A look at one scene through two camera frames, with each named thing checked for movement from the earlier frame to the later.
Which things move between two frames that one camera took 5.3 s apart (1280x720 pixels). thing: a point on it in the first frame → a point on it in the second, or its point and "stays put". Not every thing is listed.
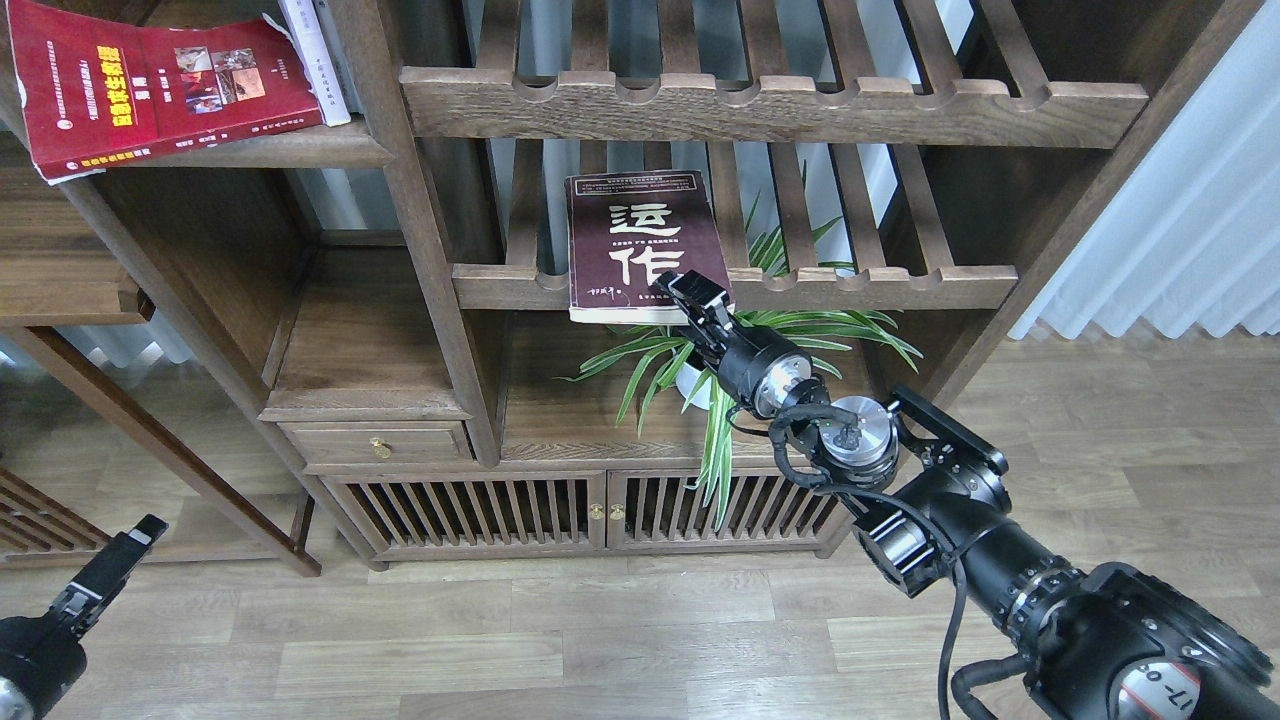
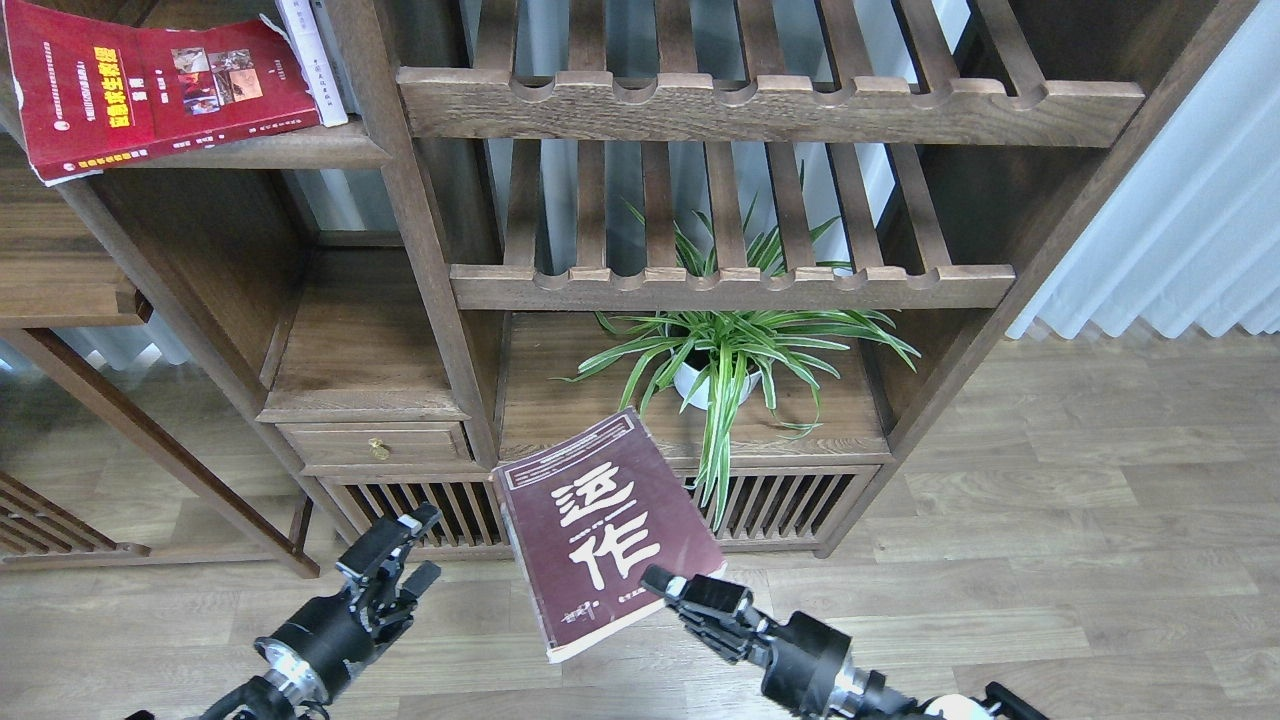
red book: x=96 y=91 stays put
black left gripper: x=39 y=656 → x=323 y=646
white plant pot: x=685 y=379 stays put
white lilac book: x=310 y=43 stays put
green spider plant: x=775 y=354 stays put
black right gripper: x=758 y=369 → x=805 y=662
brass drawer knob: x=380 y=447 stays put
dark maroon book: x=623 y=229 → x=587 y=514
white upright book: x=338 y=56 stays put
